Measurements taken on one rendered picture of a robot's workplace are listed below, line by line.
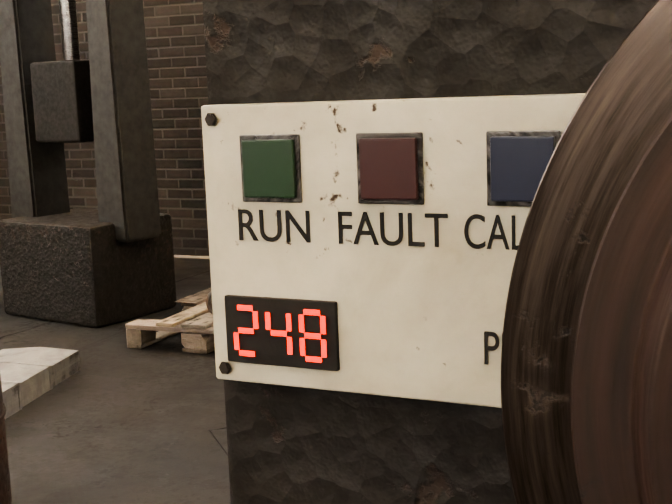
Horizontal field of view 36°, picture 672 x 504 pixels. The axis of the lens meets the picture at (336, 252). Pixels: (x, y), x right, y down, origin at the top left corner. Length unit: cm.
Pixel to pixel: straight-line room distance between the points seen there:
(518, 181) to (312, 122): 13
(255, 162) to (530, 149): 17
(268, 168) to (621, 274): 28
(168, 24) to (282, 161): 729
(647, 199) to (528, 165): 17
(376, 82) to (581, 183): 22
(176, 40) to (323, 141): 726
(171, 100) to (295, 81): 726
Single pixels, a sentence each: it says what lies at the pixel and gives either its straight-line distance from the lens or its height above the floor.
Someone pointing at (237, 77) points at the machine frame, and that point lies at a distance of 68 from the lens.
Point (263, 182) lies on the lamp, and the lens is 65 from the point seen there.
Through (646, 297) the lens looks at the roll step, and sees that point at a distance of 43.
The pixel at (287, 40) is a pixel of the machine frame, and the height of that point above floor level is 128.
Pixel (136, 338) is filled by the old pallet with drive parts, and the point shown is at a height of 5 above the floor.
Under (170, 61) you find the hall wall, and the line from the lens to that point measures 791.
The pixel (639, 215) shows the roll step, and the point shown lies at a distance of 42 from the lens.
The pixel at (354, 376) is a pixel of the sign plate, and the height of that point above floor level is 107.
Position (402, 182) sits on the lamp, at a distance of 61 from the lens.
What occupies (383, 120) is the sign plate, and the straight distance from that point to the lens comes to 61.
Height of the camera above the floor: 125
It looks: 9 degrees down
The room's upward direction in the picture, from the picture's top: 2 degrees counter-clockwise
